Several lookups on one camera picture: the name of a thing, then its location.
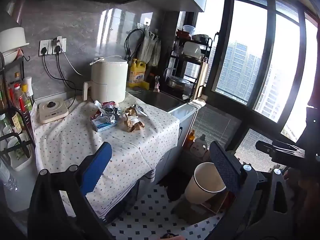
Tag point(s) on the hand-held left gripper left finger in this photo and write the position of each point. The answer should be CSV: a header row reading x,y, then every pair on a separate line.
x,y
96,166

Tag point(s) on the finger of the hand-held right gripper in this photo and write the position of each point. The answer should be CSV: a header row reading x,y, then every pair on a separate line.
x,y
275,149

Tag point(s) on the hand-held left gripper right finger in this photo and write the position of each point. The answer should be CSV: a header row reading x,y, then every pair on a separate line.
x,y
225,170

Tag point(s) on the beige round bin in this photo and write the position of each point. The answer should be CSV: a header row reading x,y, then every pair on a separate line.
x,y
200,192

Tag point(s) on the blue cardboard box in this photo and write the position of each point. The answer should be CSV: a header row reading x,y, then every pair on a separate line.
x,y
101,126

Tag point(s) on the foil ball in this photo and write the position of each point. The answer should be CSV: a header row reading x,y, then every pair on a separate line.
x,y
111,118

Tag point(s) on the brown paper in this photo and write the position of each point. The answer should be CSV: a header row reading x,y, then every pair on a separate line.
x,y
132,125

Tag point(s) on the black silver wrapper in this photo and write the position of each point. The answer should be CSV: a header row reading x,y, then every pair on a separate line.
x,y
112,110

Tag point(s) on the colourful plastic wrapper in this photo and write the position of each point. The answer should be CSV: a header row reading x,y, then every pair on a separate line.
x,y
108,103

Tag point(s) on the silver foil wrapper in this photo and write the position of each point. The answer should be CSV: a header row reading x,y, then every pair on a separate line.
x,y
135,109

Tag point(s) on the person's right hand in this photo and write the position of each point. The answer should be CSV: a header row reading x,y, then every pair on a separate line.
x,y
302,182

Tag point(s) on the floral white tablecloth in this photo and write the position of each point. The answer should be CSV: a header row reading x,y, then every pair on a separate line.
x,y
75,140

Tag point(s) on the white detergent jug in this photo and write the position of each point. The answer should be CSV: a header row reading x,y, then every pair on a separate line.
x,y
198,146

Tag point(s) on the orange bottle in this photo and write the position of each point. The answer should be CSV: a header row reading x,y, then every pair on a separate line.
x,y
191,137

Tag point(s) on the brown cardboard sheet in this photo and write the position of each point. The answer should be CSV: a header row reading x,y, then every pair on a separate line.
x,y
195,212

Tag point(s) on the white base cabinet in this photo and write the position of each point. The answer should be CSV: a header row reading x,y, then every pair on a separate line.
x,y
186,122

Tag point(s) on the cream induction cooker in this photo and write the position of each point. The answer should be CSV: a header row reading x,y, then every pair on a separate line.
x,y
53,112

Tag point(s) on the striped grey cloth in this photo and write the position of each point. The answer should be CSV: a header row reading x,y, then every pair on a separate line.
x,y
197,103

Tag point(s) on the white rectangular container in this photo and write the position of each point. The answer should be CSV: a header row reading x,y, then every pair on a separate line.
x,y
20,165

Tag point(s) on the person's foot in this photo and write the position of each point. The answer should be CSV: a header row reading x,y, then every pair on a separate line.
x,y
170,236

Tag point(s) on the black condiment rack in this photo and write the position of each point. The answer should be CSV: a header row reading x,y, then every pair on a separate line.
x,y
15,136

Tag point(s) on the cream air fryer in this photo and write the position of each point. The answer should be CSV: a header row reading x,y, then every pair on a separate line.
x,y
107,80

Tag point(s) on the clear plastic water bottle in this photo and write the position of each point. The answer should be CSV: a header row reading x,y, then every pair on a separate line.
x,y
7,177

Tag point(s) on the steel sink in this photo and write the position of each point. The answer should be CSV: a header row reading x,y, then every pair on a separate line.
x,y
160,101

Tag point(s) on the wooden cutting board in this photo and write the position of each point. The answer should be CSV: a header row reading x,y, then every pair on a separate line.
x,y
202,77

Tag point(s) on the yellow detergent bottle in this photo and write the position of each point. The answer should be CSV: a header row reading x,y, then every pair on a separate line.
x,y
137,76

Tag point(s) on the steel pot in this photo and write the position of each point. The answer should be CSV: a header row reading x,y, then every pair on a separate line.
x,y
177,82

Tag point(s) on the small pink bottle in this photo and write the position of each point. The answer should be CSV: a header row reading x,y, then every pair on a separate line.
x,y
158,85

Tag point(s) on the row of condiment bottles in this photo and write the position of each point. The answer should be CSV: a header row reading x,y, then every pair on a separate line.
x,y
18,97

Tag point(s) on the chrome faucet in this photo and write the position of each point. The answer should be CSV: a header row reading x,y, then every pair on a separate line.
x,y
165,73

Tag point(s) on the black dish rack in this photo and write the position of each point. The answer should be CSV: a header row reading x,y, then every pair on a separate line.
x,y
187,57

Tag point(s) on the white rack bowl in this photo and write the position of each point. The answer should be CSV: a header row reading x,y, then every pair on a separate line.
x,y
191,50

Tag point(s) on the hanging plastic bags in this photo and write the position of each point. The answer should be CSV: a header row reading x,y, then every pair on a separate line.
x,y
148,47

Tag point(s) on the shallow white bowl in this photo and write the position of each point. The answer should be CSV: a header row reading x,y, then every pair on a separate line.
x,y
10,56

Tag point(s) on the clear plastic container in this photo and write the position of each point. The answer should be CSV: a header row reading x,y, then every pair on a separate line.
x,y
188,28

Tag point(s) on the large white basin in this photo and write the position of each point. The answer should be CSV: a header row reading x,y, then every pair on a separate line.
x,y
12,38

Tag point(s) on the black window frame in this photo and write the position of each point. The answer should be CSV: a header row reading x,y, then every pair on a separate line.
x,y
225,30

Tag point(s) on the wall socket panel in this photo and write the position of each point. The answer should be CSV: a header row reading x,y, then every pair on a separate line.
x,y
50,43

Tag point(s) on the white wall hook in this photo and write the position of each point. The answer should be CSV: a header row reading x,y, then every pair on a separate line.
x,y
147,22

